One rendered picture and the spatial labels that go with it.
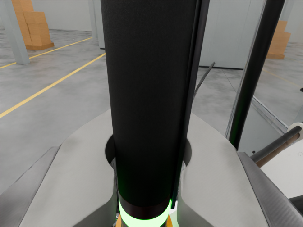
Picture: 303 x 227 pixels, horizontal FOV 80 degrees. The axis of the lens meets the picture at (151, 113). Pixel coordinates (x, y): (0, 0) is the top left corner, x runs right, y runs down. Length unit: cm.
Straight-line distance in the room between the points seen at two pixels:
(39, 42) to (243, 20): 676
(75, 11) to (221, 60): 1037
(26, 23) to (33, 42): 61
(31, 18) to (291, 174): 815
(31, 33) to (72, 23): 599
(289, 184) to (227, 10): 529
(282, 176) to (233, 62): 545
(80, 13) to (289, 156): 1355
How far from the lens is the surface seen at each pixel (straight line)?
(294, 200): 30
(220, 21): 561
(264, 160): 29
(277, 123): 121
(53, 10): 1464
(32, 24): 830
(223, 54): 576
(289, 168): 53
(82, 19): 1370
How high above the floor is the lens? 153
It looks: 31 degrees down
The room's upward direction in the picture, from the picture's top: 2 degrees clockwise
